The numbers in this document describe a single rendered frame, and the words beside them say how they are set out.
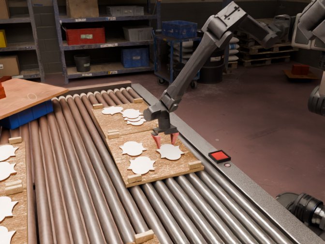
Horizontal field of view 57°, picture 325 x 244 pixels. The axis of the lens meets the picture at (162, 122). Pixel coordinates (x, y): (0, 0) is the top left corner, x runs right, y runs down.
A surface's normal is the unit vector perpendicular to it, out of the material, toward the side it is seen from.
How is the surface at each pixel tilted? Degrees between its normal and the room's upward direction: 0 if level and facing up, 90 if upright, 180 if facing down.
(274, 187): 0
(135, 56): 90
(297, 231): 0
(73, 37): 90
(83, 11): 87
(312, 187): 0
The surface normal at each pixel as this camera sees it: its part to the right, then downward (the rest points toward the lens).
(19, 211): 0.00, -0.90
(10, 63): 0.35, 0.40
